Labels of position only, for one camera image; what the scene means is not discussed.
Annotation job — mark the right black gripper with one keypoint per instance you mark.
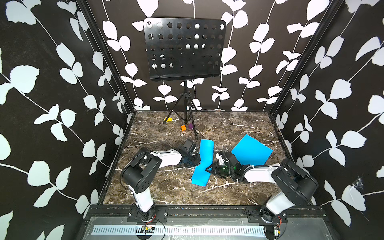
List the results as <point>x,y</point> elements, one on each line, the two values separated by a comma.
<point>215,168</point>

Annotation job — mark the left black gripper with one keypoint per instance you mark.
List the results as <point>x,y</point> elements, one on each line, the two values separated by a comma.
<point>196,162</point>

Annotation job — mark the cyan paper sheet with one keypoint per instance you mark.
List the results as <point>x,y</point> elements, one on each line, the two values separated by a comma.
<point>200,176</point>
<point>250,151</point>

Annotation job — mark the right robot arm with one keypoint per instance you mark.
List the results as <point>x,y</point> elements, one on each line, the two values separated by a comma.
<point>296,185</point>

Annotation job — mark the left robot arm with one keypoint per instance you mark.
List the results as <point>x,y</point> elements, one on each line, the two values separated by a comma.
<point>140,172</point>

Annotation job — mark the black perforated music stand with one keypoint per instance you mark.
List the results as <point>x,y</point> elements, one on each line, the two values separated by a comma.
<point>181,49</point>

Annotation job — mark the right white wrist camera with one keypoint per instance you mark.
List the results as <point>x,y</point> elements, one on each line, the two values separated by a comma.
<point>220,159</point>

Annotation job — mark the white slotted cable duct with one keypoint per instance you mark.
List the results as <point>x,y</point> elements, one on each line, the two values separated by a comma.
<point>130,230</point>

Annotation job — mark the black front mounting rail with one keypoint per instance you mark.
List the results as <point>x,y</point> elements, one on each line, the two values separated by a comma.
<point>164,213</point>

